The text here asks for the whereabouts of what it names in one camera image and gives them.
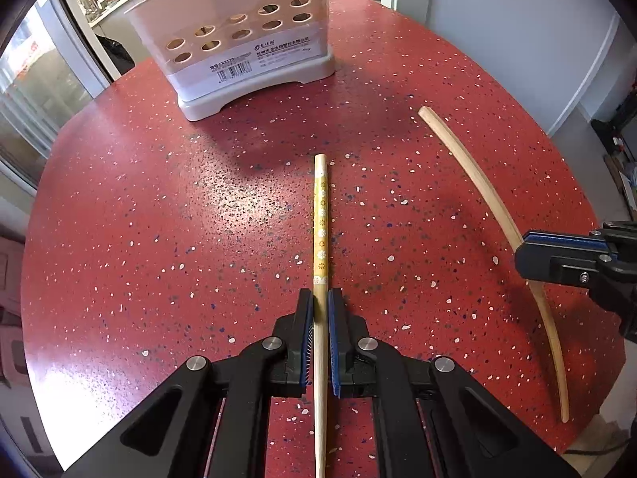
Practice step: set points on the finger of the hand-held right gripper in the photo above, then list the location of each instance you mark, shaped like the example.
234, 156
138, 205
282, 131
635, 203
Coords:
547, 264
562, 240

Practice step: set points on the glass sliding door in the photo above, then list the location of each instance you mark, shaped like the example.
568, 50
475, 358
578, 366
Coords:
35, 89

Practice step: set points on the black plastic bag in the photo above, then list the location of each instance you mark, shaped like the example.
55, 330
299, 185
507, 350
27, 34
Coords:
115, 55

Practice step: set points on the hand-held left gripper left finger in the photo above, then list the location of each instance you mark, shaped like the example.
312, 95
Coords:
306, 348

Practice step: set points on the yellow floral patterned chopstick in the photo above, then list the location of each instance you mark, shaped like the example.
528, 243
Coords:
321, 219

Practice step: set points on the white utensil holder with holes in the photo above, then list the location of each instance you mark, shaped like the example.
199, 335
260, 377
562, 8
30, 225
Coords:
249, 64

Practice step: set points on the plain pale wooden chopstick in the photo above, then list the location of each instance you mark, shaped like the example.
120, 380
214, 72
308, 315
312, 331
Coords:
477, 179

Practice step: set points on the dark equipment on floor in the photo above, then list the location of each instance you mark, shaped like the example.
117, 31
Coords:
619, 144

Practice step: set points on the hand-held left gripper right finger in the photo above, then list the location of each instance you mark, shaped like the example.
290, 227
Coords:
334, 348

